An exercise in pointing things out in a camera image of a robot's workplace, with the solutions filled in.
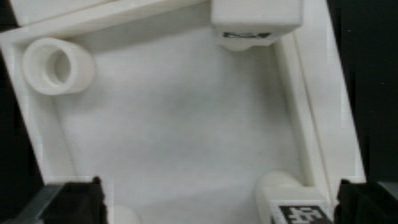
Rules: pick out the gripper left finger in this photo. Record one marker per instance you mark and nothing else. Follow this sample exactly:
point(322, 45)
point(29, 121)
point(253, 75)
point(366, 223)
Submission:
point(66, 204)

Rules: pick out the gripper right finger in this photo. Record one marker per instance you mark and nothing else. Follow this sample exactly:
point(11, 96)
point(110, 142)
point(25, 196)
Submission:
point(366, 203)

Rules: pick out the white table leg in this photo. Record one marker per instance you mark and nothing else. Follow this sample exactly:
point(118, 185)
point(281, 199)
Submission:
point(254, 21)
point(290, 202)

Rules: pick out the white square table top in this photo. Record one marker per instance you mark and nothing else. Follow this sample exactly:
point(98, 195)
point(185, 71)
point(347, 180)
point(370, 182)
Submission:
point(180, 128)

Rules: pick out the white fence right wall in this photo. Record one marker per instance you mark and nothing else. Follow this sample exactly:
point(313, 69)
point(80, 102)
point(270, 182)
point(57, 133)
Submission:
point(329, 96)

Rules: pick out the white fence wall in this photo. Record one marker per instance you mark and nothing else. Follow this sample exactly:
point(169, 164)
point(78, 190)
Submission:
point(329, 96)
point(36, 10)

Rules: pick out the white fence front wall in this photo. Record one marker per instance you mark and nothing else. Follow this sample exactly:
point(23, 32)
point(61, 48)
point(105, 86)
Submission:
point(36, 10)

